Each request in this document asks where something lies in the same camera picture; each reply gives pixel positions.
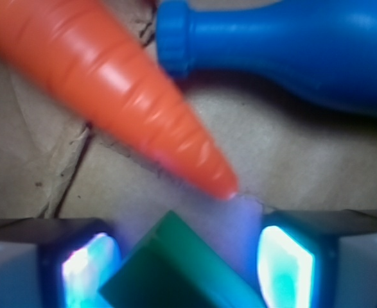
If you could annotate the orange toy carrot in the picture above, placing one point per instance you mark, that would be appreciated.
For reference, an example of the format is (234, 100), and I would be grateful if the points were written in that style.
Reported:
(78, 52)

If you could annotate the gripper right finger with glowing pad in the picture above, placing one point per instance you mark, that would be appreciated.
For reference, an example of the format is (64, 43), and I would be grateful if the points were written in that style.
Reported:
(318, 258)

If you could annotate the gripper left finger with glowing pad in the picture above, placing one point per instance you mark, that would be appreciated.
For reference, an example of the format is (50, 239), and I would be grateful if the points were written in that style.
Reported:
(56, 262)

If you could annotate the green rectangular block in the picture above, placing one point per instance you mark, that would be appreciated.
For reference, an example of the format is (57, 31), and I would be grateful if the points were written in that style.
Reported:
(171, 266)

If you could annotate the brown paper bag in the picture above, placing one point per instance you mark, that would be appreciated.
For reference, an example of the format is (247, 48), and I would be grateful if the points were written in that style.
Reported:
(288, 154)

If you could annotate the blue plastic toy bottle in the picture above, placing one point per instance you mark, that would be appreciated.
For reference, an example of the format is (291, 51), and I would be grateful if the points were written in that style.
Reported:
(324, 52)

